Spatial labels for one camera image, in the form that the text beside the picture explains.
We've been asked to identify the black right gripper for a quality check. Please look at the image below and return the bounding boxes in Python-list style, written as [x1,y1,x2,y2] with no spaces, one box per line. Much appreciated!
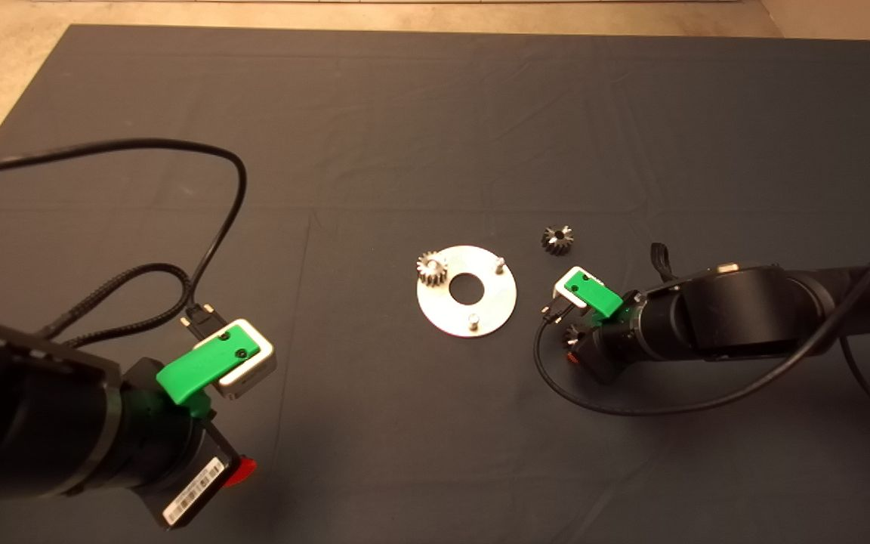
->
[565,298,662,386]

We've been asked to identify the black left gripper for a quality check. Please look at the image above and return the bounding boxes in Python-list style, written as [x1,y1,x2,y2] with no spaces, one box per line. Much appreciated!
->
[106,359,258,530]

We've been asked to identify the round metal carrier plate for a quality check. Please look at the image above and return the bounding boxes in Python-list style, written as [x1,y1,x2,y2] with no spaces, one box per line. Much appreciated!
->
[417,246,518,338]

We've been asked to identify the dark grey table cloth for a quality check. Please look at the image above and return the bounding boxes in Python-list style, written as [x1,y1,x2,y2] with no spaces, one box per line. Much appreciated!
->
[0,25,870,544]

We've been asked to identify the right green camera mount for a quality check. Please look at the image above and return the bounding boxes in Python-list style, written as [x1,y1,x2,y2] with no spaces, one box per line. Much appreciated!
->
[563,274,625,322]

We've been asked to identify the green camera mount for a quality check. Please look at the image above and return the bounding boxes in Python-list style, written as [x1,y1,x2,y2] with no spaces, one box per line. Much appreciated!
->
[156,323,261,418]
[563,274,625,322]

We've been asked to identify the right silver camera box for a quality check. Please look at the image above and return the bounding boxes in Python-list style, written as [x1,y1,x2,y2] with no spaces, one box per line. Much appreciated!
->
[554,267,594,311]

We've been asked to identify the silver camera box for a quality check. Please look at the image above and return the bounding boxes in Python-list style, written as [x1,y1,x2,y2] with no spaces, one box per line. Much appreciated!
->
[554,267,594,311]
[208,320,277,400]

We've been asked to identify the right thin black cable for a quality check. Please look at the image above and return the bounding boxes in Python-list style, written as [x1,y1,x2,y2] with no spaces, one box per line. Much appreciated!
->
[533,257,870,437]

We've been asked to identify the thin black cable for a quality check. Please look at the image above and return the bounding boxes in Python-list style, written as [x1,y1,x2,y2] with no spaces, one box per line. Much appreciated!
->
[0,138,248,341]
[533,257,870,437]

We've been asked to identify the left silver camera box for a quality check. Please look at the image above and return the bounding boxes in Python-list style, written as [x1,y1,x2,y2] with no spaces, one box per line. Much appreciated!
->
[208,320,277,400]

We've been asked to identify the left green camera mount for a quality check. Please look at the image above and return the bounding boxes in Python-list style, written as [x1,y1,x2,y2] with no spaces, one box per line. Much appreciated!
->
[156,323,261,418]

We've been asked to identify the right braided black cable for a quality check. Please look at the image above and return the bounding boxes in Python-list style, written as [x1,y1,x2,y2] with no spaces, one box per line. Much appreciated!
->
[650,243,681,284]

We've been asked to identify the braided black cable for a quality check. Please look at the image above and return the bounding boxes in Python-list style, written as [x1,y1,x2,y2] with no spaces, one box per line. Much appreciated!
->
[650,243,681,284]
[35,263,193,350]

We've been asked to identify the left braided black cable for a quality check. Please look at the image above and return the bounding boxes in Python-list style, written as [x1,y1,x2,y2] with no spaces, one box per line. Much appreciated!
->
[35,263,193,350]

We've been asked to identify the left thin black cable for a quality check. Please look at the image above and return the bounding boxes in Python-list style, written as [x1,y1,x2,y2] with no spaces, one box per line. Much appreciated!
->
[0,138,248,341]

